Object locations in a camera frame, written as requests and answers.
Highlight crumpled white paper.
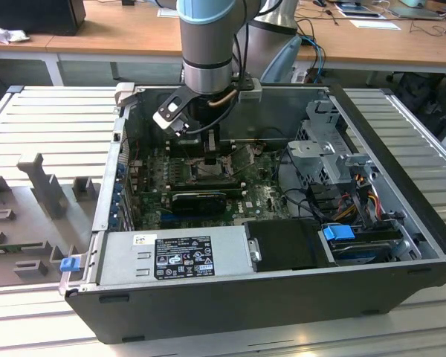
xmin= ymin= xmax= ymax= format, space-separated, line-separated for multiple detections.
xmin=0 ymin=20 xmax=31 ymax=45

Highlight grey laptop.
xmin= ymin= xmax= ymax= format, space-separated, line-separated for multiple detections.
xmin=388 ymin=0 xmax=444 ymax=21

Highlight black graphics card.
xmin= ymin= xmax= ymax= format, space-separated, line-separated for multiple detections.
xmin=170 ymin=191 xmax=226 ymax=216

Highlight black bag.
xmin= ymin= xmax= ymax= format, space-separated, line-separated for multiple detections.
xmin=386 ymin=72 xmax=446 ymax=141

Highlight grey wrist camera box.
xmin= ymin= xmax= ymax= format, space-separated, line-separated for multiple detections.
xmin=237 ymin=76 xmax=264 ymax=104

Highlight white paper with blue edge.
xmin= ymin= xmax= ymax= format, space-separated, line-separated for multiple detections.
xmin=349 ymin=18 xmax=402 ymax=31

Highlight hard disk in blue carrier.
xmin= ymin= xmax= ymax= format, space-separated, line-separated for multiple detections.
xmin=321 ymin=222 xmax=395 ymax=267

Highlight square silver CPU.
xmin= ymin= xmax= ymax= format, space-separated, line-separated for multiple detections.
xmin=193 ymin=162 xmax=224 ymax=179

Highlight wooden desk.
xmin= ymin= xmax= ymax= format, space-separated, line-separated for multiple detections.
xmin=0 ymin=0 xmax=446 ymax=75

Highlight green RAM stick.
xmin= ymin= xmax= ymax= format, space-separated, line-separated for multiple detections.
xmin=0 ymin=242 xmax=45 ymax=254

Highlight dark tablet with white border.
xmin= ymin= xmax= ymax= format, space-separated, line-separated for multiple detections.
xmin=336 ymin=1 xmax=386 ymax=19

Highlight pale blue teach pendant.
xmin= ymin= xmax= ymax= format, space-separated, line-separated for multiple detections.
xmin=259 ymin=36 xmax=303 ymax=83

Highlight green motherboard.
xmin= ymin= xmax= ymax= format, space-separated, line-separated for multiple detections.
xmin=128 ymin=143 xmax=302 ymax=231

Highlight blue cable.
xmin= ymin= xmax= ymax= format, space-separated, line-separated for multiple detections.
xmin=300 ymin=35 xmax=326 ymax=85

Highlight black box on desk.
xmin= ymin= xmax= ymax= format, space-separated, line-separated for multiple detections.
xmin=0 ymin=0 xmax=87 ymax=36

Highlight black RAM slot bank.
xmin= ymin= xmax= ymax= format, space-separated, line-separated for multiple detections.
xmin=166 ymin=178 xmax=247 ymax=195
xmin=169 ymin=139 xmax=238 ymax=158

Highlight red and yellow wire bundle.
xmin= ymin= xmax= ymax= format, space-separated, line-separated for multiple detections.
xmin=334 ymin=184 xmax=382 ymax=222

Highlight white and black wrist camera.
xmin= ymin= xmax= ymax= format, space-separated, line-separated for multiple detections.
xmin=152 ymin=89 xmax=191 ymax=139

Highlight grey parts rack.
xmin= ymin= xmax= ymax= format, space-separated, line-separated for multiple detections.
xmin=0 ymin=152 xmax=101 ymax=287

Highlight metal CPU socket cover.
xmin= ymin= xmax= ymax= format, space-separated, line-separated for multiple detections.
xmin=228 ymin=144 xmax=256 ymax=175

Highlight silver metal drive cage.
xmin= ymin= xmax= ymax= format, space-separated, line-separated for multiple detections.
xmin=285 ymin=100 xmax=372 ymax=187

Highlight grey case release handle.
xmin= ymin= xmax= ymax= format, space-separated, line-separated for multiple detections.
xmin=114 ymin=83 xmax=136 ymax=109

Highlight silver power supply unit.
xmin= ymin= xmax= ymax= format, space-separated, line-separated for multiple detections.
xmin=96 ymin=226 xmax=256 ymax=286

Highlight CPU socket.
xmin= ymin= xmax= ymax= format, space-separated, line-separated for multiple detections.
xmin=185 ymin=158 xmax=239 ymax=185

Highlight black open PC case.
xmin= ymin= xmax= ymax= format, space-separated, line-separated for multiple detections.
xmin=59 ymin=83 xmax=446 ymax=345

